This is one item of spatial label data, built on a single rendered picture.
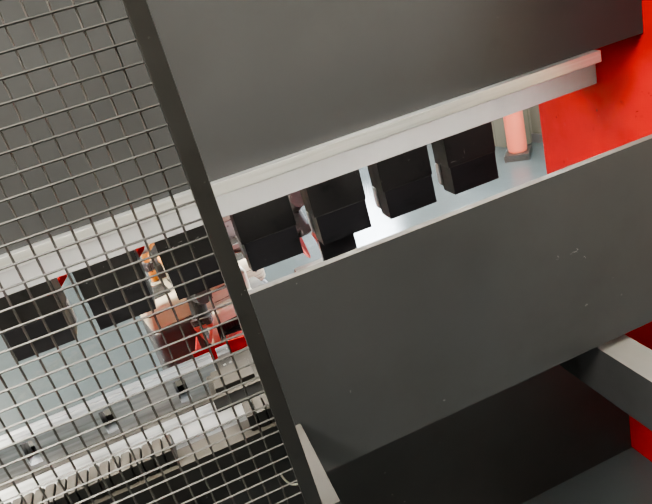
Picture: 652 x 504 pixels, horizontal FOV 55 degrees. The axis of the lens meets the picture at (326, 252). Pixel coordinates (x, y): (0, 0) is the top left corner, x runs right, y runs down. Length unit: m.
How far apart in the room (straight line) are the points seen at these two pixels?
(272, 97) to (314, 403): 0.64
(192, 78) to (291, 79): 0.21
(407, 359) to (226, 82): 0.67
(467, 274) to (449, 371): 0.22
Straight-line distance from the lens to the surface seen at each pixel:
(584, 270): 1.47
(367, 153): 1.66
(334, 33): 1.41
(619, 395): 1.64
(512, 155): 5.59
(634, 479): 2.54
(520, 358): 1.46
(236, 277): 0.85
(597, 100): 2.02
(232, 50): 1.35
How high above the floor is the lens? 1.81
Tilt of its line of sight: 23 degrees down
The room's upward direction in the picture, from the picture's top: 16 degrees counter-clockwise
